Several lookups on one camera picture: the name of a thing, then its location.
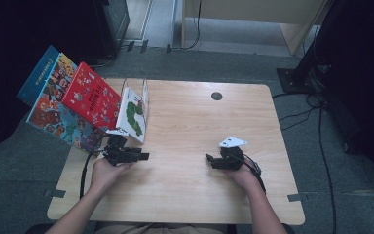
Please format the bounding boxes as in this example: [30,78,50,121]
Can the black computer tower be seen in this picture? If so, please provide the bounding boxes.
[92,0,131,59]

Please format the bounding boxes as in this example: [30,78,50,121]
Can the hand-held gripper cable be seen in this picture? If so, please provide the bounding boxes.
[79,148,107,200]
[240,152,267,195]

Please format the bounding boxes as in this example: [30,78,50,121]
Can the clear acrylic book rack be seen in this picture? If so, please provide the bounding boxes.
[93,77,150,144]

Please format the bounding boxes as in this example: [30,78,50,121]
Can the left hand-held gripper cable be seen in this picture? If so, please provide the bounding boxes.
[79,148,107,200]

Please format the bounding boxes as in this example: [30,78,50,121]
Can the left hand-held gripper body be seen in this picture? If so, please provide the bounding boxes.
[103,129,134,167]

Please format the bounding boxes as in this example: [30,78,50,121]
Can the white caterpillar picture book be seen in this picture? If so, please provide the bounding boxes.
[115,87,148,144]

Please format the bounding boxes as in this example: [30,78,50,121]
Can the person's right hand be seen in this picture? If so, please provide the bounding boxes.
[225,162,262,193]

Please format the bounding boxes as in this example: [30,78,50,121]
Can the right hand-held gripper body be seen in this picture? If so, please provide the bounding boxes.
[214,136,248,172]

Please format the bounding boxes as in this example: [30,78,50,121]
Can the right hand-held gripper cable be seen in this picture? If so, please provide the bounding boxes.
[240,152,267,195]

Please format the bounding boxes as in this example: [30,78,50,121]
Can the black hanging cable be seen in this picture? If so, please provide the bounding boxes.
[171,0,204,52]

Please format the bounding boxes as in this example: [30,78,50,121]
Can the light wooden cabinet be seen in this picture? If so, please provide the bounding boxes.
[180,0,330,57]

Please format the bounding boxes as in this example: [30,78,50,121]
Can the short black floor cable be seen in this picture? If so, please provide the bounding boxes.
[278,107,317,131]

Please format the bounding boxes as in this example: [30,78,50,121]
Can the person's left hand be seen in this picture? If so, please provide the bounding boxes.
[91,158,134,196]

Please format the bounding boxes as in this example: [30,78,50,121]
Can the blue monster picture book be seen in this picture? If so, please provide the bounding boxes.
[17,44,61,106]

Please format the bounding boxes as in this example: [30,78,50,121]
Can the grey floor tape strip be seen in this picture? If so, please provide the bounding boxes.
[286,193,310,203]
[43,188,67,199]

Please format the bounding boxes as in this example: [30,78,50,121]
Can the long black floor cable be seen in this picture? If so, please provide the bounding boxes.
[271,92,339,234]

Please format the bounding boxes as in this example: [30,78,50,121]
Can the red picture book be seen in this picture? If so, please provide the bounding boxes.
[61,61,122,131]

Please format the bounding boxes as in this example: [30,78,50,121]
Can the black stand base plate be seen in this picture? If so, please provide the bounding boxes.
[276,67,327,96]

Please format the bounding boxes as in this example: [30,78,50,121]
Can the colourful animals picture book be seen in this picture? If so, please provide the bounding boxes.
[25,52,106,154]

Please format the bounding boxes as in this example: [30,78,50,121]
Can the dark curtain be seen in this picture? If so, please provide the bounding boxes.
[300,0,374,183]
[0,0,99,157]

